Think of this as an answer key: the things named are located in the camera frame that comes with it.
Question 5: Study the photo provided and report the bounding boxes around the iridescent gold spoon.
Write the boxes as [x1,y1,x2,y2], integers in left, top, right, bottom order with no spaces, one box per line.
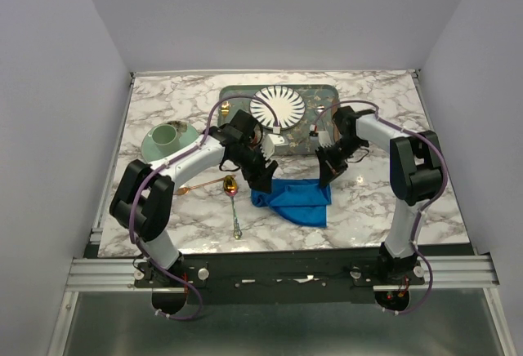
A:
[222,176,243,240]

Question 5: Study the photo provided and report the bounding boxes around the green cup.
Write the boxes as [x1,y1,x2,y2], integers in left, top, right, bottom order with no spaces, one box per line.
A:
[151,124,179,158]

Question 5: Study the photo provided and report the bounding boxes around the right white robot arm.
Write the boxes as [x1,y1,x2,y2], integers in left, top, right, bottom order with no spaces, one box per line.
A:
[309,106,449,284]

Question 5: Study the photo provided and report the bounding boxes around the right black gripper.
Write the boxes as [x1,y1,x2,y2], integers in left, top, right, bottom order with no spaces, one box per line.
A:
[315,136,366,189]

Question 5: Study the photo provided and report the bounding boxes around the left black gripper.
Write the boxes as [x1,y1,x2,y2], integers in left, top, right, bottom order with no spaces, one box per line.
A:
[230,142,279,194]

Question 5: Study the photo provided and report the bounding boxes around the gold fork green handle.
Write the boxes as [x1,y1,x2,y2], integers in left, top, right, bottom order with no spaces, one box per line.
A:
[220,100,231,118]

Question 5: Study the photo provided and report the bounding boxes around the blue cloth napkin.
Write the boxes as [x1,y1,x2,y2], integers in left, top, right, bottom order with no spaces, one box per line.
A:
[251,179,332,229]

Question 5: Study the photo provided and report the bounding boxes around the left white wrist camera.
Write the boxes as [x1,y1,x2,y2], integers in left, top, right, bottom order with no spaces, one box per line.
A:
[260,134,288,160]

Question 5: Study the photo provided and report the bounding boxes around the green saucer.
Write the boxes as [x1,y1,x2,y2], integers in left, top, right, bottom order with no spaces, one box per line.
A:
[141,120,200,163]

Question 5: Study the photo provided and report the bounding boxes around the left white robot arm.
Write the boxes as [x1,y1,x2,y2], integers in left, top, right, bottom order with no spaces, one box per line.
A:
[110,110,285,287]

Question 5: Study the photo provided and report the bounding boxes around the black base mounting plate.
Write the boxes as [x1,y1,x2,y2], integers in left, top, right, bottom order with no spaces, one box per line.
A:
[135,247,426,305]

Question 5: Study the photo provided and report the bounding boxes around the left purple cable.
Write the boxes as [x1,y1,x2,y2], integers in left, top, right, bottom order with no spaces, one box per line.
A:
[127,94,282,322]

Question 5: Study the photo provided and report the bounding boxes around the copper fork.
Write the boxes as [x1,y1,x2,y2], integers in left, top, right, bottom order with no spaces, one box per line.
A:
[175,178,223,196]

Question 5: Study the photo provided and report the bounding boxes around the white blue striped plate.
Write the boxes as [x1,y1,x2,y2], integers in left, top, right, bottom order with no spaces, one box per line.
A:
[249,85,306,130]

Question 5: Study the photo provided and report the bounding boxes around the green floral serving tray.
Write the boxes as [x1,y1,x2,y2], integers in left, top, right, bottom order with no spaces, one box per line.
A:
[217,83,339,156]

